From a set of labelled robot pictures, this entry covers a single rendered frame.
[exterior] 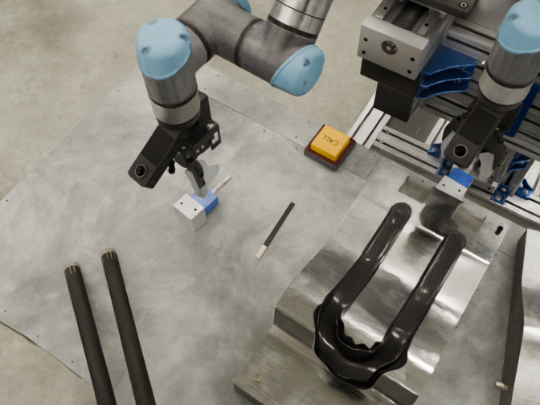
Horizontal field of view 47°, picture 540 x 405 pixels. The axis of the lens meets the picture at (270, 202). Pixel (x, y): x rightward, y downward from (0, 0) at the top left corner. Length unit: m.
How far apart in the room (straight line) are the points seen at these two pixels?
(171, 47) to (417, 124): 1.40
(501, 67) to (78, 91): 1.92
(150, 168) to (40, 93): 1.67
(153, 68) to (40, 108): 1.74
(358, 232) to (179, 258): 0.35
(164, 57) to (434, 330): 0.60
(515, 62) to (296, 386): 0.60
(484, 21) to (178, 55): 0.75
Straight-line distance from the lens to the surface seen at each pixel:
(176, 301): 1.18
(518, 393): 1.11
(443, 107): 1.54
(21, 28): 2.93
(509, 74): 0.98
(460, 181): 1.28
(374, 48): 1.32
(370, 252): 1.13
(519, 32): 0.93
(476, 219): 1.22
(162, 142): 1.00
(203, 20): 0.92
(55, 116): 2.55
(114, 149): 1.38
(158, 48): 0.86
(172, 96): 0.91
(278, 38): 0.87
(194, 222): 1.21
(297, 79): 0.86
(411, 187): 1.23
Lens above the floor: 1.89
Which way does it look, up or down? 60 degrees down
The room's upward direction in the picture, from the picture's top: 3 degrees counter-clockwise
